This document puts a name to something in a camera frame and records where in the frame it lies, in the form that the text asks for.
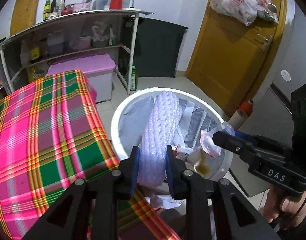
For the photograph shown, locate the clear plastic lid wrapper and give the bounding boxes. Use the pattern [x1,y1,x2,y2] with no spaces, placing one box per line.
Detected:
[200,121,235,158]

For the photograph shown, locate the purple bubble wrap roll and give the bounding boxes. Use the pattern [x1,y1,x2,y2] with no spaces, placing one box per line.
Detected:
[137,91,182,187]

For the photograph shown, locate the white printed plastic bag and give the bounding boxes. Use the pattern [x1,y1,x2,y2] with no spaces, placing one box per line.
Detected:
[187,146,211,179]

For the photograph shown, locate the white round trash bin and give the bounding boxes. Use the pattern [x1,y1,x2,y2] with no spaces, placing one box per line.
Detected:
[111,87,234,187]

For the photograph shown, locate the metal kitchen shelf rack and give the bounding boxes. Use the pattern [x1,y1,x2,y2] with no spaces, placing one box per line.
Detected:
[0,8,153,95]

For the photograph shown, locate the person's right hand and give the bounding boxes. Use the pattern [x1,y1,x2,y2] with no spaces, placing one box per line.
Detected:
[262,185,306,229]

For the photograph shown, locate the translucent white bin liner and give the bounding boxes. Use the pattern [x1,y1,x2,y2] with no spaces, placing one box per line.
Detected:
[118,94,223,160]

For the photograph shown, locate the yellow wooden door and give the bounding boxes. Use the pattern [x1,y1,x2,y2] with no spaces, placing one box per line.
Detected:
[186,0,287,116]

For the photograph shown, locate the pink plaid tablecloth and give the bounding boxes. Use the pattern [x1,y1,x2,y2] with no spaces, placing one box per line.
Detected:
[0,69,181,240]

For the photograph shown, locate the green dish soap bottle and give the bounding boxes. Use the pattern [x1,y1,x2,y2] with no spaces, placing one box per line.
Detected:
[130,66,138,91]

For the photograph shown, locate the pink lidded storage box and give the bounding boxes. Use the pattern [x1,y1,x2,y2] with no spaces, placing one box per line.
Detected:
[46,53,116,103]

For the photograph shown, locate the black panel appliance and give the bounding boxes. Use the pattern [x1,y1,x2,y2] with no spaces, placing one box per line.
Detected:
[133,17,188,77]

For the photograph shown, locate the plastic bags on door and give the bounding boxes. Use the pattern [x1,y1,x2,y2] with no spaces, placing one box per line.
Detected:
[209,0,279,26]

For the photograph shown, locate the blue liquid jug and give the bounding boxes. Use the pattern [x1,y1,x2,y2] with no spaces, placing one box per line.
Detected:
[46,30,64,56]

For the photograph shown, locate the red kettle thermos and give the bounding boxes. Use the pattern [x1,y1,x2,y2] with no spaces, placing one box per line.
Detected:
[109,0,123,10]

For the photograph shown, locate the clear plastic storage container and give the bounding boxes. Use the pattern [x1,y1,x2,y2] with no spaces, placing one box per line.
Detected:
[92,0,131,10]

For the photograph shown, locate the clear oil bottle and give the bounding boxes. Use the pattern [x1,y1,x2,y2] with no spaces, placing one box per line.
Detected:
[57,0,65,16]

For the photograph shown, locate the green sauce bottle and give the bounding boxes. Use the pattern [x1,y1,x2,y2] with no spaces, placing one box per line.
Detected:
[43,0,51,21]

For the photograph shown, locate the dark soy sauce bottle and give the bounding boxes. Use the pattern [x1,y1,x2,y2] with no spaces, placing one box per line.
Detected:
[50,0,57,12]

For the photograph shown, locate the wooden cutting board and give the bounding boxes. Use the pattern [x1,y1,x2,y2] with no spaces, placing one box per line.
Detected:
[10,0,39,36]

